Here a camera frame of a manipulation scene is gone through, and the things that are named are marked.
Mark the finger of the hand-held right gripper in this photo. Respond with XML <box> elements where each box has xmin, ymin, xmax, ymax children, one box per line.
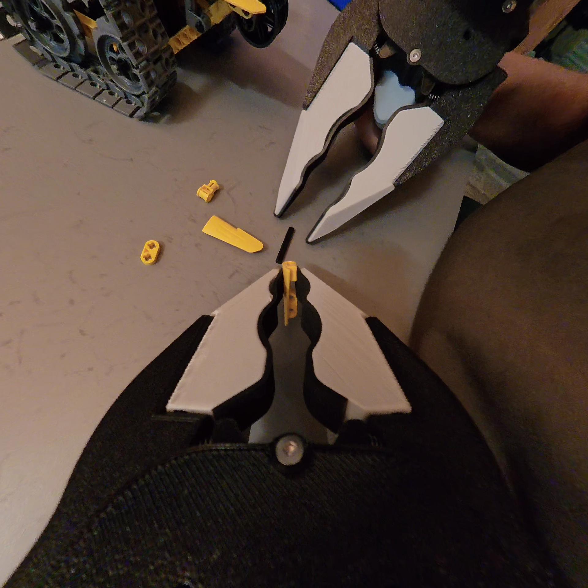
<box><xmin>306</xmin><ymin>103</ymin><xmax>446</xmax><ymax>244</ymax></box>
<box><xmin>274</xmin><ymin>41</ymin><xmax>377</xmax><ymax>219</ymax></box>

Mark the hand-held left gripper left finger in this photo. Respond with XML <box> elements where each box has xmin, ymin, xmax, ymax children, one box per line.
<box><xmin>165</xmin><ymin>268</ymin><xmax>283</xmax><ymax>431</ymax></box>

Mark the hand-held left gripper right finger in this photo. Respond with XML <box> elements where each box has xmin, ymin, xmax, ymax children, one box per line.
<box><xmin>294</xmin><ymin>266</ymin><xmax>412</xmax><ymax>431</ymax></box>

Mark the yellow blade-shaped brick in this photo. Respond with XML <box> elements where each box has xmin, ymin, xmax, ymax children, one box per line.
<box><xmin>202</xmin><ymin>215</ymin><xmax>264</xmax><ymax>253</ymax></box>
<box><xmin>281</xmin><ymin>261</ymin><xmax>299</xmax><ymax>327</ymax></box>

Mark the black toy axle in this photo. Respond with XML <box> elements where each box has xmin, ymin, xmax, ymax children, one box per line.
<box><xmin>276</xmin><ymin>226</ymin><xmax>296</xmax><ymax>264</ymax></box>

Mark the yellow black toy tracked vehicle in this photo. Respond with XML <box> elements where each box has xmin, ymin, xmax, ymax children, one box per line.
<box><xmin>0</xmin><ymin>0</ymin><xmax>290</xmax><ymax>121</ymax></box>

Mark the person's right forearm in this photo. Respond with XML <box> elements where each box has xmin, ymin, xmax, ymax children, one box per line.
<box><xmin>469</xmin><ymin>51</ymin><xmax>588</xmax><ymax>172</ymax></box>

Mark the person's right hand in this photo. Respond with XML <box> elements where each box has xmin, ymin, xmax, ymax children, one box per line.
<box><xmin>355</xmin><ymin>108</ymin><xmax>383</xmax><ymax>156</ymax></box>

